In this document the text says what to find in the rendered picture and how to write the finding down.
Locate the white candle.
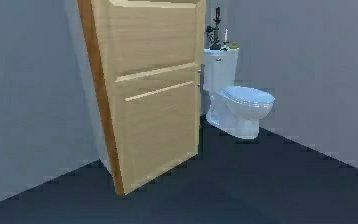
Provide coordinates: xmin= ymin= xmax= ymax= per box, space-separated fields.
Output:
xmin=220 ymin=28 xmax=230 ymax=51

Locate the grey door handle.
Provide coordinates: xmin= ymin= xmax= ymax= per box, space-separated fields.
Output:
xmin=196 ymin=63 xmax=206 ymax=89

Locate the light wooden room door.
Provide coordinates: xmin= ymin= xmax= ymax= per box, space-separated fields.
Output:
xmin=76 ymin=0 xmax=207 ymax=196

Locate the black candle holder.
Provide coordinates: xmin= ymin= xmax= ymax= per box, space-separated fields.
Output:
xmin=205 ymin=6 xmax=223 ymax=51

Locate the white toilet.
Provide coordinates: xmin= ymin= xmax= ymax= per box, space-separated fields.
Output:
xmin=200 ymin=47 xmax=276 ymax=140

